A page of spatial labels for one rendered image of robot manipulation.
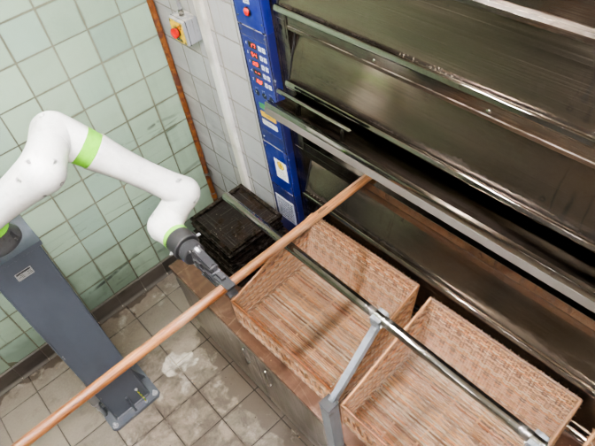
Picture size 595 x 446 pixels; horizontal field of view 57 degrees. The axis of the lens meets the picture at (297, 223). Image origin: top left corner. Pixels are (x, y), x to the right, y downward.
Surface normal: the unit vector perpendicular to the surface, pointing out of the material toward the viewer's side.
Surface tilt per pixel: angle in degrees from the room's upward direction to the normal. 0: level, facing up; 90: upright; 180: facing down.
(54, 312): 90
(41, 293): 90
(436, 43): 70
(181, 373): 0
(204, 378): 0
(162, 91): 90
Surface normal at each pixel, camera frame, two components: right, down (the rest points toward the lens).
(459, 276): -0.73, 0.30
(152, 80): 0.67, 0.50
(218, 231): -0.12, -0.66
